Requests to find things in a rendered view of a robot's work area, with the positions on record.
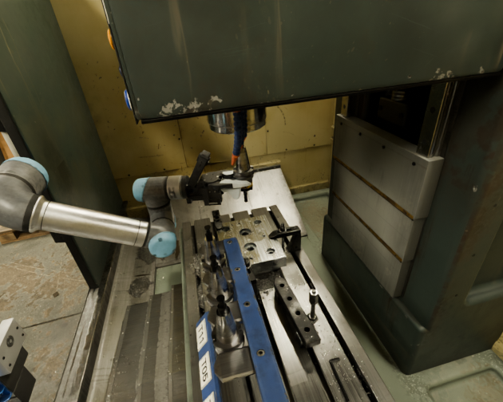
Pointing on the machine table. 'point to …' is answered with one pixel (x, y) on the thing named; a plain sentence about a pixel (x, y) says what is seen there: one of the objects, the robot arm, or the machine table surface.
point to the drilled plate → (267, 262)
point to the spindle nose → (255, 121)
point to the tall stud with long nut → (313, 304)
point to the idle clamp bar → (305, 329)
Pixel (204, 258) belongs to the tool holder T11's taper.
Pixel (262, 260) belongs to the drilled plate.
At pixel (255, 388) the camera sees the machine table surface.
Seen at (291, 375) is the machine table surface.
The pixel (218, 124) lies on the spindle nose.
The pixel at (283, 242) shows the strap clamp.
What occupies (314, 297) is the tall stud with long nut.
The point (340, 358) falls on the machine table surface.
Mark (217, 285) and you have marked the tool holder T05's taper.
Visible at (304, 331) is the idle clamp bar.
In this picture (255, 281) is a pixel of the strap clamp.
